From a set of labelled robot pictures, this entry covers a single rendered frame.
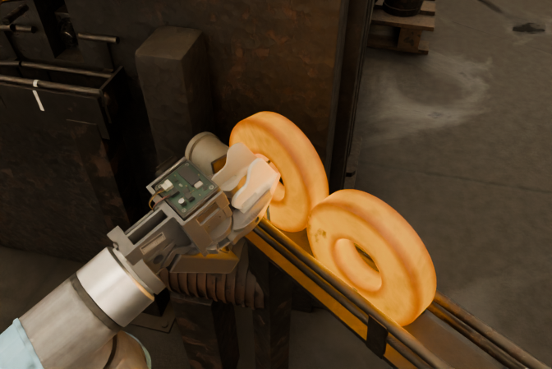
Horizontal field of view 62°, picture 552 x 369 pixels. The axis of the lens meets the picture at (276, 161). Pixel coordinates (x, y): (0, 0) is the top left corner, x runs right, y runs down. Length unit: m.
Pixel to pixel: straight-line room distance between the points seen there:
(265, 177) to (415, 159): 1.26
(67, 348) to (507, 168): 1.59
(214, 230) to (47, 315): 0.18
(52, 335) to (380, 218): 0.32
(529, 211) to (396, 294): 1.26
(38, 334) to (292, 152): 0.30
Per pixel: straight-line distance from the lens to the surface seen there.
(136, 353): 0.59
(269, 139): 0.52
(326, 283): 0.54
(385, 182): 1.63
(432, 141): 1.85
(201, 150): 0.68
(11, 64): 0.97
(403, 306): 0.49
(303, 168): 0.50
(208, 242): 0.50
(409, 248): 0.45
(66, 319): 0.49
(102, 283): 0.48
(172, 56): 0.68
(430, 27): 2.33
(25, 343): 0.50
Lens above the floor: 1.13
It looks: 43 degrees down
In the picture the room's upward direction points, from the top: straight up
